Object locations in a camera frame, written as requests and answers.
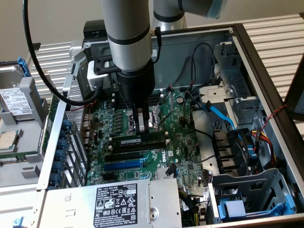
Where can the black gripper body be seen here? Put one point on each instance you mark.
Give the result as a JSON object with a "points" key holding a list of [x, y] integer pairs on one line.
{"points": [[135, 85]]}

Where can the green RAM stick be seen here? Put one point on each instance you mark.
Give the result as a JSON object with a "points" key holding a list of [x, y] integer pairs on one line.
{"points": [[126, 141], [12, 159]]}

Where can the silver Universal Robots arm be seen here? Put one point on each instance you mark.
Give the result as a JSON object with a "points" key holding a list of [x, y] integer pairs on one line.
{"points": [[126, 35]]}

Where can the CPU socket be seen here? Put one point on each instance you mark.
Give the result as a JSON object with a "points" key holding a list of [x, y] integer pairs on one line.
{"points": [[153, 118]]}

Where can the metal socket cover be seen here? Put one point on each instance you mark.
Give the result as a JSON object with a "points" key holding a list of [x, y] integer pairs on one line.
{"points": [[157, 110]]}

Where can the green motherboard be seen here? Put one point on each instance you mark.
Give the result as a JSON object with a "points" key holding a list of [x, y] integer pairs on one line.
{"points": [[180, 133]]}

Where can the long black expansion slot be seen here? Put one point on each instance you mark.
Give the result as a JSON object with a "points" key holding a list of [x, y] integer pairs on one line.
{"points": [[122, 156]]}

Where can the round coin battery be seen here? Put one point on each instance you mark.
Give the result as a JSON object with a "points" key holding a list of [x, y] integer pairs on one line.
{"points": [[181, 99]]}

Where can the blue expansion slot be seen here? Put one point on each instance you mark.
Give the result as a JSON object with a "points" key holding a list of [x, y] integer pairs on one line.
{"points": [[122, 165]]}

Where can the open grey PC case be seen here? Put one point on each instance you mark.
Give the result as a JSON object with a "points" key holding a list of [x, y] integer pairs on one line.
{"points": [[175, 47]]}

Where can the silver chipset heat sink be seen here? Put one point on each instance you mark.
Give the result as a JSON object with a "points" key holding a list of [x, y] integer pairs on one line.
{"points": [[160, 174]]}

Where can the short black expansion slot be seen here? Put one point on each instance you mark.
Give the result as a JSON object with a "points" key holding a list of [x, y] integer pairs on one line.
{"points": [[108, 176]]}

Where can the black box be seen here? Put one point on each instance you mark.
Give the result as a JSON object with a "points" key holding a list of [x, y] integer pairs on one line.
{"points": [[93, 28]]}

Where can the blue card retainer clip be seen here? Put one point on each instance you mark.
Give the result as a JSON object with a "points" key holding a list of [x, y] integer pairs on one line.
{"points": [[67, 124], [58, 167], [63, 145], [62, 134], [61, 155], [55, 178]]}

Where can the green graphics card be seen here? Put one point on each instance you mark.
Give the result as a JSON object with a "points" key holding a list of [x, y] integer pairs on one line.
{"points": [[54, 108]]}

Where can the silver disk bay with screw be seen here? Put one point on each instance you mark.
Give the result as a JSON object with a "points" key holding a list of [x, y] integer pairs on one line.
{"points": [[237, 78]]}

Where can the silver power supply unit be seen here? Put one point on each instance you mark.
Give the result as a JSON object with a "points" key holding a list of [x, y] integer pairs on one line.
{"points": [[71, 202]]}

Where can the grey parts rack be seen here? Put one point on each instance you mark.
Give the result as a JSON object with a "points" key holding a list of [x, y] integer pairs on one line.
{"points": [[31, 140]]}

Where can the silver disk bay with cutouts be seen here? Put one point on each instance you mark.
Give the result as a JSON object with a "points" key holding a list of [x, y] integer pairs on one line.
{"points": [[237, 183]]}

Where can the blue plastic latch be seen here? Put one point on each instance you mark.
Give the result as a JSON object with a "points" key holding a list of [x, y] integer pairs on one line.
{"points": [[252, 154]]}

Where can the hard disk with white label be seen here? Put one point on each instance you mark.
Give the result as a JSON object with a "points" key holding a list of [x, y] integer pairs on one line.
{"points": [[14, 102]]}

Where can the silver disk with blue caddy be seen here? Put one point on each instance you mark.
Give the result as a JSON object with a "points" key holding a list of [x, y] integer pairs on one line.
{"points": [[9, 76]]}

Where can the blue drive tray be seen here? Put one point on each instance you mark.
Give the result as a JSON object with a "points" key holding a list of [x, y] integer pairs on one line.
{"points": [[234, 209]]}

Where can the silver CPU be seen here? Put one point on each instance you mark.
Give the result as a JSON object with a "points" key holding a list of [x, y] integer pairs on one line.
{"points": [[7, 140]]}

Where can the dark framed panel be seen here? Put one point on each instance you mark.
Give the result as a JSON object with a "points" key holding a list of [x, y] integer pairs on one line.
{"points": [[295, 83]]}

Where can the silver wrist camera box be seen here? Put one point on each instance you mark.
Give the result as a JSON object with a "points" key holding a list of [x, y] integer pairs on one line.
{"points": [[97, 80]]}

